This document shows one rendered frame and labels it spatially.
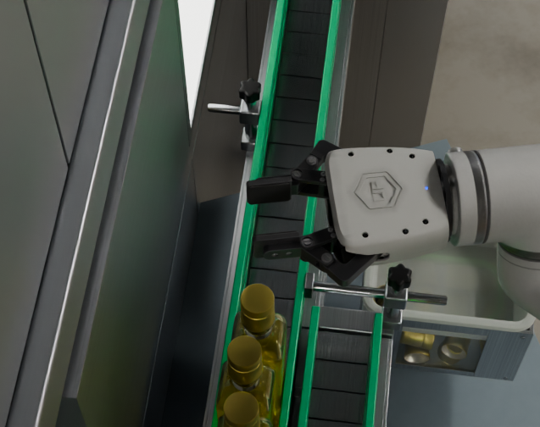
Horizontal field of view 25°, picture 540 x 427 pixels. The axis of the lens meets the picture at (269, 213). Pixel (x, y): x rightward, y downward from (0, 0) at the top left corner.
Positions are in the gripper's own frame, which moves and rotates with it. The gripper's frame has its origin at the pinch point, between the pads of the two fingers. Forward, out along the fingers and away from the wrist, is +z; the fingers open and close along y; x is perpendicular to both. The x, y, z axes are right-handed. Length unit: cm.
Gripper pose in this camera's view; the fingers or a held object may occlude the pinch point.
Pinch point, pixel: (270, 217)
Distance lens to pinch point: 109.0
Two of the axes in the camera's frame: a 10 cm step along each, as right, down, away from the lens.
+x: 0.0, 5.0, 8.7
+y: 1.1, 8.6, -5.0
